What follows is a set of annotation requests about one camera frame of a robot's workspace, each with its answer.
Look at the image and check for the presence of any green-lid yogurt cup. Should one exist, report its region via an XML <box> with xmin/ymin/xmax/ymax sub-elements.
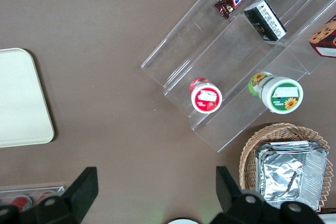
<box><xmin>248</xmin><ymin>71</ymin><xmax>305</xmax><ymax>114</ymax></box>

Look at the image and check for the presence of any red-lid yogurt cup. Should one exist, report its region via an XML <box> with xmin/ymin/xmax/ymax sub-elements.
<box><xmin>188</xmin><ymin>77</ymin><xmax>223</xmax><ymax>114</ymax></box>

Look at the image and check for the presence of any cream plastic tray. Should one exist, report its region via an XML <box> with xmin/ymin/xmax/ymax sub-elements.
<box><xmin>0</xmin><ymin>48</ymin><xmax>55</xmax><ymax>148</ymax></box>

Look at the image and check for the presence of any small black box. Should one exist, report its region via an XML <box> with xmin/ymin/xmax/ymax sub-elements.
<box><xmin>243</xmin><ymin>0</ymin><xmax>287</xmax><ymax>42</ymax></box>

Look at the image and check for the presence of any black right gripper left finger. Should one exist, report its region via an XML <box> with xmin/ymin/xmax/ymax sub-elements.
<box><xmin>34</xmin><ymin>166</ymin><xmax>99</xmax><ymax>224</ymax></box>

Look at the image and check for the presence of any clear acrylic bottle rack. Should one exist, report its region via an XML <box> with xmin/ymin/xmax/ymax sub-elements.
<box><xmin>0</xmin><ymin>185</ymin><xmax>65</xmax><ymax>209</ymax></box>

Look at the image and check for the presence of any wicker basket with foil trays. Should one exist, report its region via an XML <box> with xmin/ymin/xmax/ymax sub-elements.
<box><xmin>239</xmin><ymin>122</ymin><xmax>332</xmax><ymax>213</ymax></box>

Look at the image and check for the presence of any red plaid cookie box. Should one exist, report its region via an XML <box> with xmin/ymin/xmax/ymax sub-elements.
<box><xmin>307</xmin><ymin>14</ymin><xmax>336</xmax><ymax>59</ymax></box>

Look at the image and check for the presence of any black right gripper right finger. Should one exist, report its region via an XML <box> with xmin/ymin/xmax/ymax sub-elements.
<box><xmin>215</xmin><ymin>166</ymin><xmax>279</xmax><ymax>224</ymax></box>

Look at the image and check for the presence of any aluminium foil tray stack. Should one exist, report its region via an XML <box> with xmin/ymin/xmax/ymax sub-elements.
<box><xmin>255</xmin><ymin>140</ymin><xmax>329</xmax><ymax>210</ymax></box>

